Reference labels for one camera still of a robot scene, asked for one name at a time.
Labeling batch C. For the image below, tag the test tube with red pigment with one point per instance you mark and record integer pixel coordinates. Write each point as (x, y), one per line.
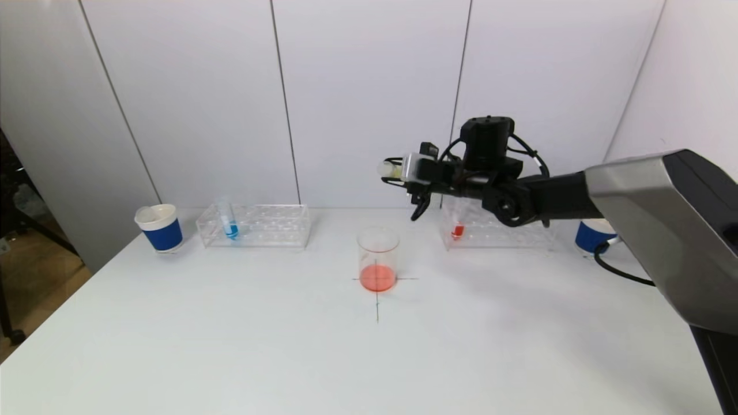
(458, 230)

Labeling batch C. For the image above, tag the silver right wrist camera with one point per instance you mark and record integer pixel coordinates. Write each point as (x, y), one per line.
(413, 168)

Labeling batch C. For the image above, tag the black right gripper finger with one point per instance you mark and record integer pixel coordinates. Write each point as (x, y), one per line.
(393, 159)
(398, 181)

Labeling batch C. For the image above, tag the test tube with blue pigment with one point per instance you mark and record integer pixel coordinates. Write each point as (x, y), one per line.
(232, 229)

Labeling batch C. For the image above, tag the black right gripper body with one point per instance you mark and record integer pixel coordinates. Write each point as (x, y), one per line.
(413, 168)

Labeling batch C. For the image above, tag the white paper cup blue sleeve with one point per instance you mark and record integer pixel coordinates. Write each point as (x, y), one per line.
(164, 235)
(591, 237)

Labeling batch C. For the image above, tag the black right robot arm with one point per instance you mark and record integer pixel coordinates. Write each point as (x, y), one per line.
(663, 230)

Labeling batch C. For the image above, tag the black tripod stand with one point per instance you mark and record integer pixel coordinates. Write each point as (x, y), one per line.
(11, 331)

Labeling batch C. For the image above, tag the test tube with yellow pigment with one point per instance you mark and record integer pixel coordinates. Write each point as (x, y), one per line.
(389, 169)

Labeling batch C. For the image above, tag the test tube with orange pigment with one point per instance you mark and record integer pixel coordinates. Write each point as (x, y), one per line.
(147, 214)

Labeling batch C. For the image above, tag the clear acrylic test tube rack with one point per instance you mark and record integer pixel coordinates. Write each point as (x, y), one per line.
(478, 236)
(271, 227)

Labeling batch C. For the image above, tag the clear glass beaker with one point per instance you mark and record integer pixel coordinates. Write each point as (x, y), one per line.
(377, 274)

